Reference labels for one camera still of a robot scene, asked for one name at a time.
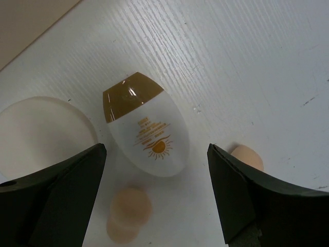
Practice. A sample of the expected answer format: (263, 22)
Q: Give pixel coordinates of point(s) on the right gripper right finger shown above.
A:
(256, 209)

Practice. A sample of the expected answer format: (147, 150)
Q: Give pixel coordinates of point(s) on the round cream powder puff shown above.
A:
(39, 132)

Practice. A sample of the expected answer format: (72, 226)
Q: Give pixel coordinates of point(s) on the beige makeup sponge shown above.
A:
(130, 210)
(248, 156)

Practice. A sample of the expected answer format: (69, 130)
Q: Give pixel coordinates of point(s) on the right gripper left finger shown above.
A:
(52, 207)

